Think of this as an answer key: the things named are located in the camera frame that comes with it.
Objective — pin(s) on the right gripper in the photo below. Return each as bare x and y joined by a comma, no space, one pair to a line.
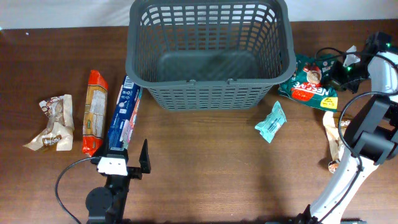
334,76

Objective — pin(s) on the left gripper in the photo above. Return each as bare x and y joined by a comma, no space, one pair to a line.
137,172

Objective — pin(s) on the blue pasta box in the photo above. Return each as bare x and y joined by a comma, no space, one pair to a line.
125,114

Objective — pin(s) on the green Nescafe coffee bag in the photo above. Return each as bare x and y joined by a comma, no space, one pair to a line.
309,83

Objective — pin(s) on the beige Pantree snack bag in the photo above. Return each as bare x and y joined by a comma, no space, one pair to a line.
330,123

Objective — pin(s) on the orange spaghetti packet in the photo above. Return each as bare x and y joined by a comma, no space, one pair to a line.
95,113

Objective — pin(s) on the light green wipes packet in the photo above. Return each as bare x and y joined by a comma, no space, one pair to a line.
272,123

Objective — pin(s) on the grey plastic shopping basket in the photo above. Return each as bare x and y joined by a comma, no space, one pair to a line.
209,55

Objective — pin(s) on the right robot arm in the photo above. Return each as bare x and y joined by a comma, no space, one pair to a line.
366,145

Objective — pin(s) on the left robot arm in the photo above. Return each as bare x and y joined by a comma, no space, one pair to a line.
106,204

